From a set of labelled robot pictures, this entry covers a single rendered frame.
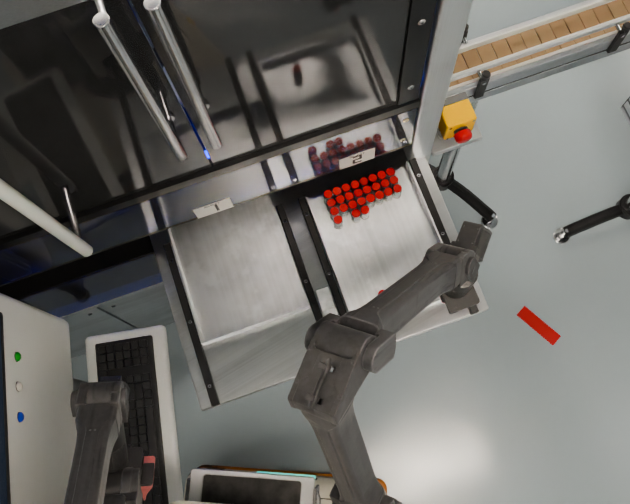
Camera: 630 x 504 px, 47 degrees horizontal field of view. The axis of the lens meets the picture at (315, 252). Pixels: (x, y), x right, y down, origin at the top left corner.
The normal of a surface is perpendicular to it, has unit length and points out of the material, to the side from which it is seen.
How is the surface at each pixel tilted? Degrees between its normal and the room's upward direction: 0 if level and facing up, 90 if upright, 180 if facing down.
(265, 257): 0
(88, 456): 41
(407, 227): 0
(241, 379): 0
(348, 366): 22
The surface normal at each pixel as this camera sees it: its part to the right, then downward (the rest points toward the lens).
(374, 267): -0.05, -0.25
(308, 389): -0.39, -0.39
